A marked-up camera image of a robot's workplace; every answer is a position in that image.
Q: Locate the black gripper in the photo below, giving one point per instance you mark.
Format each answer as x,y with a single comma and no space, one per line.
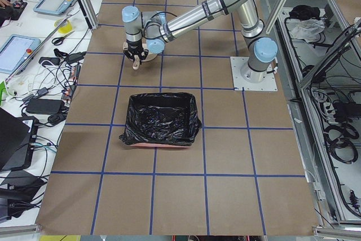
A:
135,47

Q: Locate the beige plastic dustpan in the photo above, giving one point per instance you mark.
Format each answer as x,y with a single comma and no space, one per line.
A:
136,63

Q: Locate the person forearm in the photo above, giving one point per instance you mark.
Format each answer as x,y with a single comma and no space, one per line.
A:
4,3

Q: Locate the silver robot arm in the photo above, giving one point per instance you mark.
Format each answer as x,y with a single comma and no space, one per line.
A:
148,32

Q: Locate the black trash bag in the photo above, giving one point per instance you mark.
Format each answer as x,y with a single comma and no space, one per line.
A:
161,119

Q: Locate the pink bin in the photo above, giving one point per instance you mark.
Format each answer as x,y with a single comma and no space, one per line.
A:
160,146

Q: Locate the yellow tape roll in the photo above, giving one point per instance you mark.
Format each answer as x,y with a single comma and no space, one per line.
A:
64,26

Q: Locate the upper blue teach pendant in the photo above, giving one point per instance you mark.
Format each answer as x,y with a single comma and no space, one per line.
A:
52,7

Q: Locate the blue teach pendant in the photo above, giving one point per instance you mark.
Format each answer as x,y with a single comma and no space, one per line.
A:
52,7
15,51

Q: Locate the black power adapter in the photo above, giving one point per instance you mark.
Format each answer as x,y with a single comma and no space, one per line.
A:
45,106

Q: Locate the lower blue teach pendant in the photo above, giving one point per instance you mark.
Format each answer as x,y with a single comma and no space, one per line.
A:
15,51

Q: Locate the white crumpled cloth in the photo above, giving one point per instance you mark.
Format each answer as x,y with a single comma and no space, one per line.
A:
308,30

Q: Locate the black computer box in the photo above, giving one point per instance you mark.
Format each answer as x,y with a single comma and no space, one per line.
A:
18,134

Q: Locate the black handled scissors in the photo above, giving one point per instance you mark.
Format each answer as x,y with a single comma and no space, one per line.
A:
59,40

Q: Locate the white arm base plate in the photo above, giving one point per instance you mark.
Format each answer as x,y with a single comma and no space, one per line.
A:
245,79

